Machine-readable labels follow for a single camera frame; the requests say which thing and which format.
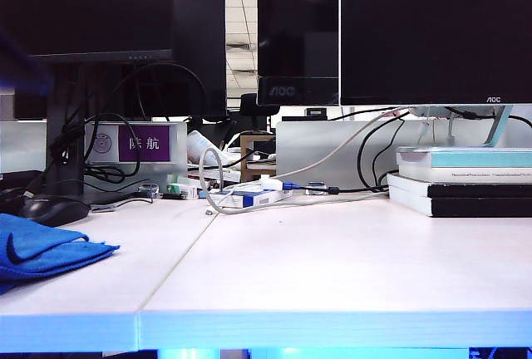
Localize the blue microfibre rag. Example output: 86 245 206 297
0 212 121 296

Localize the small black AOC monitor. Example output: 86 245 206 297
256 0 341 106

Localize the white book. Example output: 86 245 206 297
397 165 532 184

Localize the grey partition panel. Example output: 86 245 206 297
275 120 532 189

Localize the black monitor cable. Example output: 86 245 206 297
47 112 142 185

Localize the black monitor with black stand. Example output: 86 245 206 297
0 0 178 206

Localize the white adapter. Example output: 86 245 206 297
259 175 284 191

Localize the purple name label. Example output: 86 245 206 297
118 125 170 163

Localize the black office chair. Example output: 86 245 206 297
239 92 279 127

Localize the green white small box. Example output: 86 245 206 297
165 182 200 201

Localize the beige monitor cable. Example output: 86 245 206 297
273 105 412 180

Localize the black Logitech mouse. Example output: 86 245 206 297
18 194 91 228

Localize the large AOC monitor silver stand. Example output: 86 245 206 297
339 0 532 146

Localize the blue white box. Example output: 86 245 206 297
207 189 293 209

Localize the thick grey cable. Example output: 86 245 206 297
198 146 392 215

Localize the wooden box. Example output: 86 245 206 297
239 134 278 183

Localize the black cable with ferrite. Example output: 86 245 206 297
306 111 412 194

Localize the white plastic bottle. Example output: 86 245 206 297
186 130 228 165

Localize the teal cover book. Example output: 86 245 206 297
394 145 532 169

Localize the black monitor rear side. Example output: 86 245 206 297
174 0 228 118

